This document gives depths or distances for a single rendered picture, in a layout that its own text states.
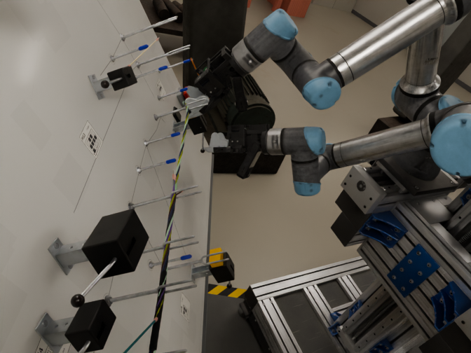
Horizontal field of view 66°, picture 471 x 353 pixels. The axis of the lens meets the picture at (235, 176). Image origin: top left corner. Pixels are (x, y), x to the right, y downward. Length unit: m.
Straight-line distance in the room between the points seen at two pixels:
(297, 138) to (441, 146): 0.34
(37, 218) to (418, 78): 1.06
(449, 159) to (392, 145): 0.22
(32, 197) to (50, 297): 0.12
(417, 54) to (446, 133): 0.41
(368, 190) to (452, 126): 0.44
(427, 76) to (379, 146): 0.30
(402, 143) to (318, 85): 0.30
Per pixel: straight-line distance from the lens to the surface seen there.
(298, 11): 7.59
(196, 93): 1.02
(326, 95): 0.84
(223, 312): 2.01
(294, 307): 1.92
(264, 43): 0.89
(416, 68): 1.22
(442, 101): 1.23
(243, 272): 2.18
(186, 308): 0.87
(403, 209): 1.28
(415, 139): 1.01
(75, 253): 0.51
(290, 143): 0.98
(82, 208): 0.59
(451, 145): 0.84
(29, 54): 0.62
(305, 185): 1.01
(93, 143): 0.67
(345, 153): 1.07
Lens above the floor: 1.70
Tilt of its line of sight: 38 degrees down
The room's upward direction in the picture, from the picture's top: 22 degrees clockwise
